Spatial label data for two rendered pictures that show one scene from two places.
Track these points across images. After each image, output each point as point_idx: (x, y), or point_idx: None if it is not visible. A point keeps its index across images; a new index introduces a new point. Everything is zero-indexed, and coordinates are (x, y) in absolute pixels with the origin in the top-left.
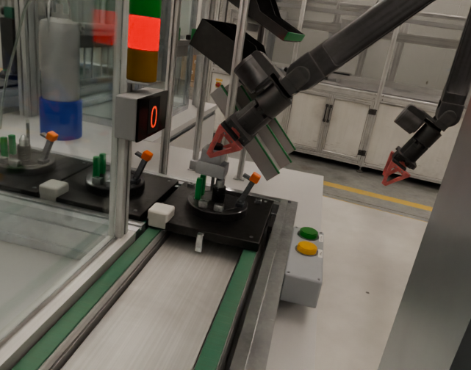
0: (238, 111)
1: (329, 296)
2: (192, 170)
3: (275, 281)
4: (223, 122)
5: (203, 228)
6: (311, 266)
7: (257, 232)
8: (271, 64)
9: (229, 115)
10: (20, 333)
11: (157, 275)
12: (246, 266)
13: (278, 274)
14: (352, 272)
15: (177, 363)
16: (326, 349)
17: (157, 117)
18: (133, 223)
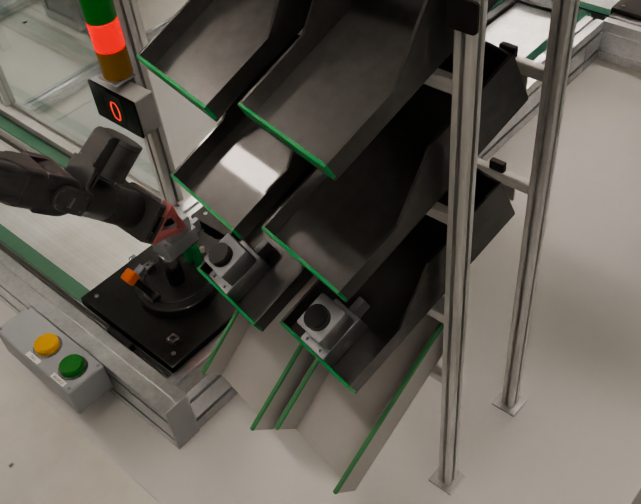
0: (150, 198)
1: (37, 413)
2: (498, 395)
3: (25, 290)
4: (130, 182)
5: (137, 259)
6: (21, 334)
7: (102, 306)
8: (80, 150)
9: None
10: (77, 149)
11: (124, 238)
12: (71, 288)
13: (32, 298)
14: (52, 477)
15: (24, 229)
16: None
17: (122, 116)
18: (187, 213)
